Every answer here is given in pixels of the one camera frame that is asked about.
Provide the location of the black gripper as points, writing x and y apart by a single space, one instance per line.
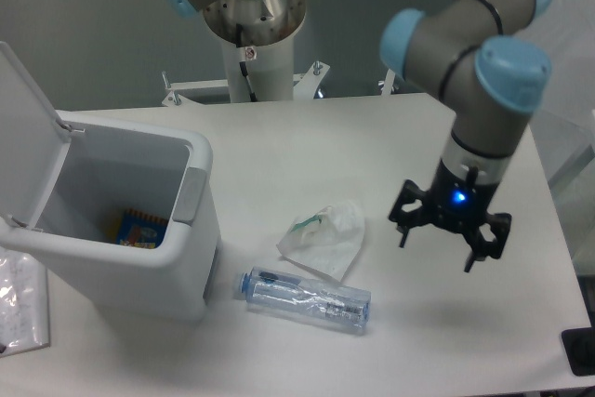
454 205

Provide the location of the white plastic trash can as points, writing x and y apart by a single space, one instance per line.
65 176

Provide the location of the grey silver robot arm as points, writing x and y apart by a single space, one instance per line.
467 57

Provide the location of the white plastic wrapper bag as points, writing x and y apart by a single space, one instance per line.
328 241

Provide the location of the clear crushed plastic bottle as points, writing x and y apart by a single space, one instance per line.
292 295

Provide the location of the black device at table edge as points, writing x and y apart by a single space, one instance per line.
578 344

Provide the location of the colourful snack packet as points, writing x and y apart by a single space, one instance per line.
137 229

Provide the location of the clear bag on board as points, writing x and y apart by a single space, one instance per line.
25 322

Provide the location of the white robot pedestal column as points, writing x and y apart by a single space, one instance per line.
261 32

